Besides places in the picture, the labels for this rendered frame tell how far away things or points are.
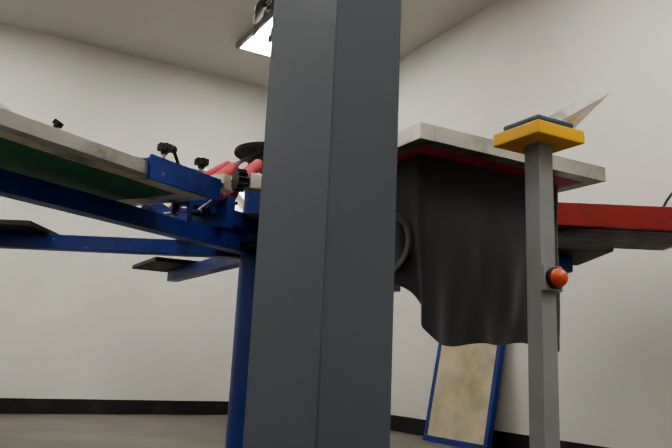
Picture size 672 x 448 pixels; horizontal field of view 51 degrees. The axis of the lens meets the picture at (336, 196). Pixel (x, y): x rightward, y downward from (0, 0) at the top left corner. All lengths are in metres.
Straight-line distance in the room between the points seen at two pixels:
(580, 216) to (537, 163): 1.37
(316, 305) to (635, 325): 2.97
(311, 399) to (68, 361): 4.91
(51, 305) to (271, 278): 4.79
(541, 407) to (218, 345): 5.06
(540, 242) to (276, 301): 0.53
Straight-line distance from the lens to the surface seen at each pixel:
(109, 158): 1.92
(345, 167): 1.23
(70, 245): 3.06
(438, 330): 1.62
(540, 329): 1.43
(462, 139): 1.62
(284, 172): 1.28
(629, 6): 4.43
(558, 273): 1.41
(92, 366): 6.03
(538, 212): 1.46
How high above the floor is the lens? 0.47
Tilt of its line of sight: 13 degrees up
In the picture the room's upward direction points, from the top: 3 degrees clockwise
